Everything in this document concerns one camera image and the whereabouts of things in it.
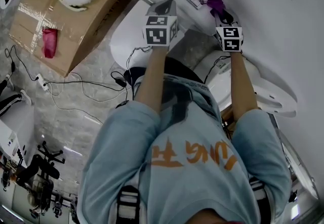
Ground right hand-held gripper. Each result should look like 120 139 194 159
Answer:
211 10 244 53

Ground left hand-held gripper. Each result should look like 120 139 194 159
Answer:
141 0 185 53

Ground purple cloth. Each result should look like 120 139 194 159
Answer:
207 0 226 15

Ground white toilet with tank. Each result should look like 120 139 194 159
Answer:
109 0 218 70

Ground person's left forearm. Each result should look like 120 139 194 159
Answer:
134 46 169 112

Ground person's right forearm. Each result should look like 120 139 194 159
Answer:
229 51 259 120

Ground white tankless toilet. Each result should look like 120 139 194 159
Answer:
193 50 298 119

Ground person's black trousers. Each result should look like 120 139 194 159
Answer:
123 56 205 86

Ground large cardboard box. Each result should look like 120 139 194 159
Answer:
9 0 155 77

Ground dark wooden platform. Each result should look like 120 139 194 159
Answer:
219 106 237 140

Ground pink cloth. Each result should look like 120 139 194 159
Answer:
42 27 59 59

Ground white floor power strip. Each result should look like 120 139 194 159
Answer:
35 73 50 91

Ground person's light blue shirt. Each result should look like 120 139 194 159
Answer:
77 73 292 224

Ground white printed carton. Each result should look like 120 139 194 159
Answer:
0 104 35 168

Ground black office chair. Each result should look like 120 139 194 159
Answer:
15 141 66 193

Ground black cable with adapter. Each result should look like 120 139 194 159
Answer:
4 45 152 110

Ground white cable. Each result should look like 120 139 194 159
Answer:
47 72 104 125

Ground person's right harness strap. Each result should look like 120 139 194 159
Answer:
249 177 271 218

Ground person's harness strap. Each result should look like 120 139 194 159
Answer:
249 177 271 218
116 185 141 224

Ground person's left harness strap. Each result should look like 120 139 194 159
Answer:
116 185 141 224

